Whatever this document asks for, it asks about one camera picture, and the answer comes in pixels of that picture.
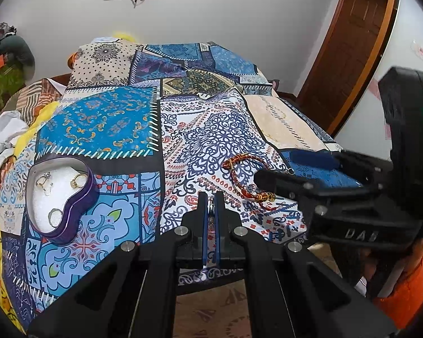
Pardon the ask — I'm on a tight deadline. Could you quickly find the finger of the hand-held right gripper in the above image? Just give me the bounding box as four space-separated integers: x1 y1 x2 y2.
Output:
254 168 339 219
290 150 392 184

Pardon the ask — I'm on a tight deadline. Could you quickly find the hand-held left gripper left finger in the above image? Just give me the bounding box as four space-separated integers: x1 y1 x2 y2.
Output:
27 191 209 338

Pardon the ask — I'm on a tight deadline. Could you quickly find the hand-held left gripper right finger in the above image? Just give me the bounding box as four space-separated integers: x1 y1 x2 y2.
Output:
214 191 398 338

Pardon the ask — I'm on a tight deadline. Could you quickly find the beaded bracelet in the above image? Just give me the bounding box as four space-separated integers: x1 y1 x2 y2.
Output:
245 185 278 207

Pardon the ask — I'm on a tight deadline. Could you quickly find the red braided bracelet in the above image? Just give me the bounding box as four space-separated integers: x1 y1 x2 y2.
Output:
222 154 268 198

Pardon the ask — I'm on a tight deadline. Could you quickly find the purple heart-shaped tin box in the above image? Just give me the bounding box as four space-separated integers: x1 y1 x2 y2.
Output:
24 156 100 246

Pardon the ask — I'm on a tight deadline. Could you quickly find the silver ring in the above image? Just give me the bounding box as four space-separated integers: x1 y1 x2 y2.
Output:
48 208 65 227

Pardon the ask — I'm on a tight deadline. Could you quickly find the ornate gold ring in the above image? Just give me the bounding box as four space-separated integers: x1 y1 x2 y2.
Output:
35 171 54 198

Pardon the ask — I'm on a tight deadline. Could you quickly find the person's right forearm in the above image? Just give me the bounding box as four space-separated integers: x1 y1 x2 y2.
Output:
372 246 423 330

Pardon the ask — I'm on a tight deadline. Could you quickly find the brown wooden door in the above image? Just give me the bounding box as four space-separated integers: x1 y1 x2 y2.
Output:
298 0 401 137

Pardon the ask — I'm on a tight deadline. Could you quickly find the patchwork blanket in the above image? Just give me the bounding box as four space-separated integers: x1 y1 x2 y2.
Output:
0 40 361 338

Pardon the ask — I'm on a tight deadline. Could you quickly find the yellow pillow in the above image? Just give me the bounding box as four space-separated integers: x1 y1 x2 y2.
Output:
112 31 140 42

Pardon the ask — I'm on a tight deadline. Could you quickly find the striped orange blanket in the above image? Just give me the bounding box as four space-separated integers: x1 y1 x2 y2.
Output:
16 77 73 128

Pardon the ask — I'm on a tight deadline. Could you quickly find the white cloth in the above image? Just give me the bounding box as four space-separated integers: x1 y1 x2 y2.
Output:
0 111 31 191

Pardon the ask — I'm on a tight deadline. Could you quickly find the green patterned bag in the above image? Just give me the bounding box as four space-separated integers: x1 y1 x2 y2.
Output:
0 63 26 114

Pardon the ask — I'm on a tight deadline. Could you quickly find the grey-green bag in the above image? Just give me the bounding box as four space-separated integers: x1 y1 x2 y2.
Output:
0 35 36 68

